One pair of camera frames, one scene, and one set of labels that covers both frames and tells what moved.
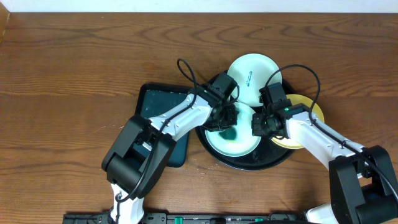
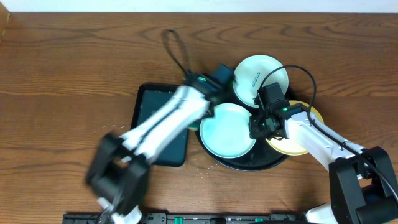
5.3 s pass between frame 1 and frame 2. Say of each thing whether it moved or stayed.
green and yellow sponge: moved
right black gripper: stayed
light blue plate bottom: stayed
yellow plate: moved
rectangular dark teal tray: stayed
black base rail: stayed
